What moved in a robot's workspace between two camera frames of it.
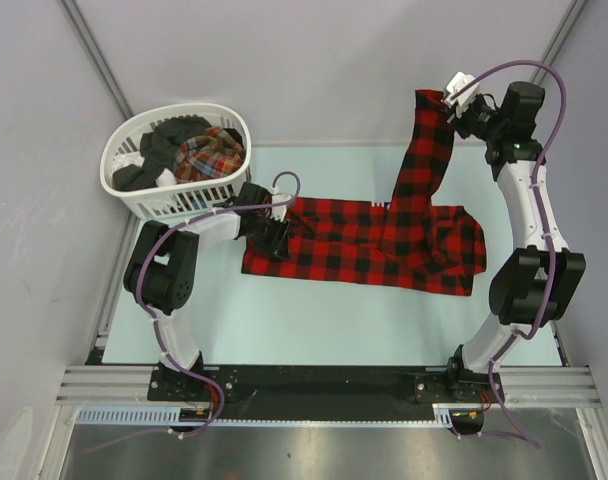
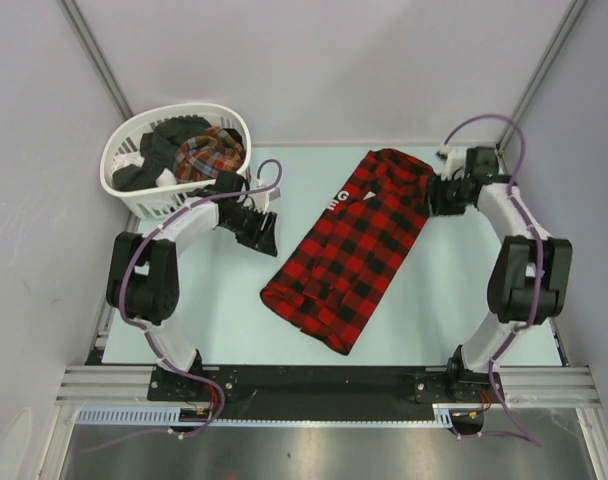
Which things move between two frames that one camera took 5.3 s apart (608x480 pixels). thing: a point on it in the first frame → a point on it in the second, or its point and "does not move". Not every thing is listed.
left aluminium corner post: (81, 27) does not move
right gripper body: (477, 120) → (446, 197)
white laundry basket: (178, 160) does not move
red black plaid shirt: (414, 242) → (342, 268)
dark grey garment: (158, 147) does not move
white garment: (165, 177) does not move
